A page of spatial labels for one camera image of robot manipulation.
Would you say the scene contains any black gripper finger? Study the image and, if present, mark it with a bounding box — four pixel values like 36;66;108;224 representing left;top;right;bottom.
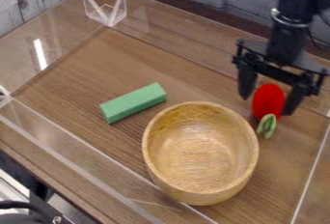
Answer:
281;84;308;116
237;63;257;99

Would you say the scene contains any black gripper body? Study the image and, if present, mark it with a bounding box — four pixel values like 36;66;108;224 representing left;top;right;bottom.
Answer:
232;39;328;96

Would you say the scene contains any red felt fruit green leaf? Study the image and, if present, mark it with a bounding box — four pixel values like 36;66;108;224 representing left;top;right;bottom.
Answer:
251;83;284;139

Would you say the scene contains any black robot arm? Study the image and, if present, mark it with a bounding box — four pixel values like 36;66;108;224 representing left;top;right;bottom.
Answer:
232;0;330;116

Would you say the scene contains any wooden bowl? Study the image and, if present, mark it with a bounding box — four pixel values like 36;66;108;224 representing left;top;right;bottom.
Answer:
141;101;259;206

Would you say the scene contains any green rectangular block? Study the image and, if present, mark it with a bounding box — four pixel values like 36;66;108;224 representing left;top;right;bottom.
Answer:
98;82;165;124

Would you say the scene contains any clear acrylic enclosure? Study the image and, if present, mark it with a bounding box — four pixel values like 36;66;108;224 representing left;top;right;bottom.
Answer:
0;0;330;224

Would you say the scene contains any black metal bracket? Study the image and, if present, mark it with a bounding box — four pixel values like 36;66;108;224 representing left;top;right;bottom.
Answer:
28;192;74;224

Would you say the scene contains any black cable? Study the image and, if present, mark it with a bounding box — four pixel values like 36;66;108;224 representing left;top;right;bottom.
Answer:
0;200;44;224

